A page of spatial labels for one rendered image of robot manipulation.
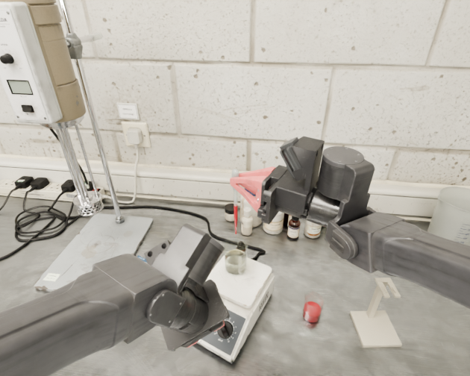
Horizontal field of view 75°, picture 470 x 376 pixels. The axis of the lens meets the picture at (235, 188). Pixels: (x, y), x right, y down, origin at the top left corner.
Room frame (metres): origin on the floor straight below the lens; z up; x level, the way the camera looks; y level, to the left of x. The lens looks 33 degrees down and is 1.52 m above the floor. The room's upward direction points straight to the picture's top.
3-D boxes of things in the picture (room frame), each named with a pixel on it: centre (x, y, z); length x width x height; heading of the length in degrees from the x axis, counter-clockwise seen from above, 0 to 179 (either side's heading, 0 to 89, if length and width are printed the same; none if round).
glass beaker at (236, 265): (0.48, 0.00, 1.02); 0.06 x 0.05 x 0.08; 126
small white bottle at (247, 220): (0.70, -0.04, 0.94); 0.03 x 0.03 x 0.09
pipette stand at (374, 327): (0.39, -0.30, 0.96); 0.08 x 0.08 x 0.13; 1
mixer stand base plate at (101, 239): (0.63, 0.38, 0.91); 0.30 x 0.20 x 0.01; 172
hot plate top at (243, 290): (0.46, -0.01, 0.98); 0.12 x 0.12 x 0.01; 60
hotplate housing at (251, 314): (0.44, 0.01, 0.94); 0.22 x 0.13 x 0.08; 150
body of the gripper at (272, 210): (0.42, -0.10, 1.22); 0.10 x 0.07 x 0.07; 150
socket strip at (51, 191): (0.90, 0.66, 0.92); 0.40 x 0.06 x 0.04; 82
